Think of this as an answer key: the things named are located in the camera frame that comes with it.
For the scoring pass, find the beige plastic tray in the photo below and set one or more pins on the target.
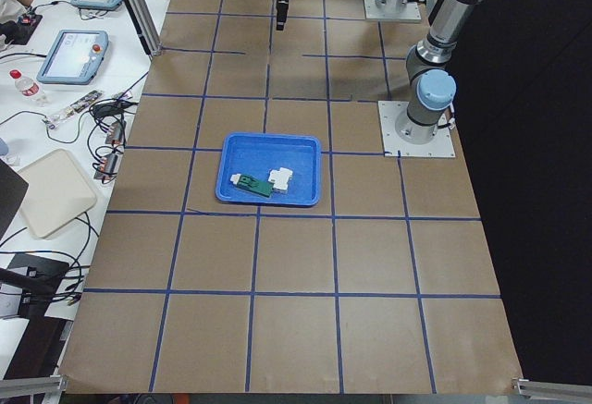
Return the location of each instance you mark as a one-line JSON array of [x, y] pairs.
[[58, 192]]

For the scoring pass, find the plastic water bottle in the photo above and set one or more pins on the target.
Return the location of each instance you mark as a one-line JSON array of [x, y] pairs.
[[29, 88]]

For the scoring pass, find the green white relay module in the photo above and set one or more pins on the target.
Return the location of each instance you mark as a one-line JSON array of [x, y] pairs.
[[252, 185]]

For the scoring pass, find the white red circuit breaker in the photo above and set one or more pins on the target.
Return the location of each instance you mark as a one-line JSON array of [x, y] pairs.
[[280, 179]]

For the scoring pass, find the aluminium frame post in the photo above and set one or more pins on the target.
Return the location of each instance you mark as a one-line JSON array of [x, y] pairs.
[[144, 26]]

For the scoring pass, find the blue plastic tray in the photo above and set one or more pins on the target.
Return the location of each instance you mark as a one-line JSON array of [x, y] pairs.
[[256, 154]]

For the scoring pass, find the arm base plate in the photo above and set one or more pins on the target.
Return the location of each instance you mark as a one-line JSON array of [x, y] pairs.
[[402, 11], [403, 138]]

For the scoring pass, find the near teach pendant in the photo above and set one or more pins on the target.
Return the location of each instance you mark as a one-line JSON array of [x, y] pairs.
[[74, 57]]

